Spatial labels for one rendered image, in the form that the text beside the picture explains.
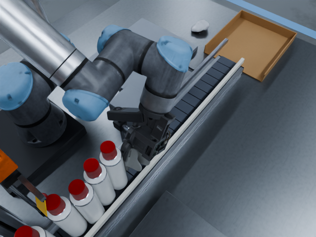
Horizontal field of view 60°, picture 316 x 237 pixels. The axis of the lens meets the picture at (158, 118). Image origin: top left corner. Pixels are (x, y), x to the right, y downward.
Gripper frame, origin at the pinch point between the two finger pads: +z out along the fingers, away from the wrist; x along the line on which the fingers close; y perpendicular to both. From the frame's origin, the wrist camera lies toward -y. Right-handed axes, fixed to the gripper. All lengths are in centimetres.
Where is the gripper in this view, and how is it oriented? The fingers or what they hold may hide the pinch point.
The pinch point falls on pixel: (126, 164)
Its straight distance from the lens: 74.6
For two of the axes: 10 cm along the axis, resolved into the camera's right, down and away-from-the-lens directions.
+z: -3.1, 8.1, 5.0
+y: 7.8, 5.1, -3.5
